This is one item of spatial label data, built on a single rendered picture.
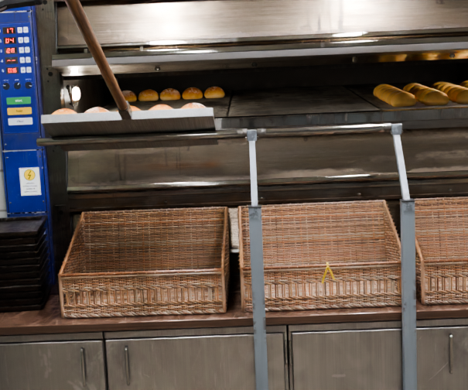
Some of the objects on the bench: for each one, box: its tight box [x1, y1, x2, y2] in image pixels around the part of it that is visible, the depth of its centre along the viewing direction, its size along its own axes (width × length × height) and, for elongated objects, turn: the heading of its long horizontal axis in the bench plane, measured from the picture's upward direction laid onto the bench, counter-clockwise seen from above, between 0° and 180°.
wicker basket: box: [58, 207, 231, 319], centre depth 342 cm, size 49×56×28 cm
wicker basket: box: [398, 196, 468, 306], centre depth 340 cm, size 49×56×28 cm
